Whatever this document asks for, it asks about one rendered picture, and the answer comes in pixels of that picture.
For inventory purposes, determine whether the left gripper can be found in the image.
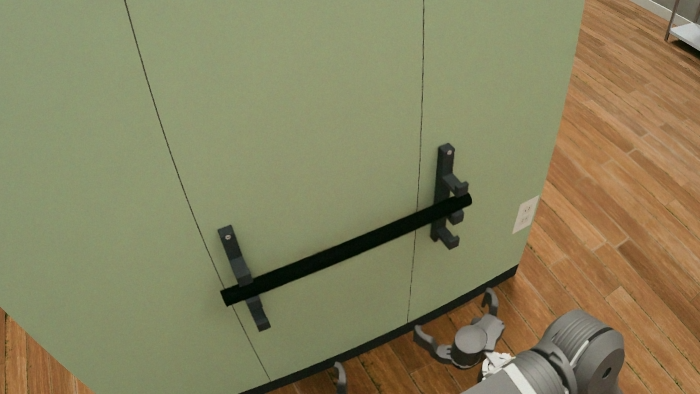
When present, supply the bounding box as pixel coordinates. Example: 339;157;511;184
333;362;348;394

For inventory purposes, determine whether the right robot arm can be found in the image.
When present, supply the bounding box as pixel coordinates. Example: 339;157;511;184
477;309;625;394

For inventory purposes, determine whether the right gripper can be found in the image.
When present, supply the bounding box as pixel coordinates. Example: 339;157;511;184
413;288;506;372

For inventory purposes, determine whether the brown wood plank floor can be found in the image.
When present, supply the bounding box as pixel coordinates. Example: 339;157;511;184
568;0;700;198

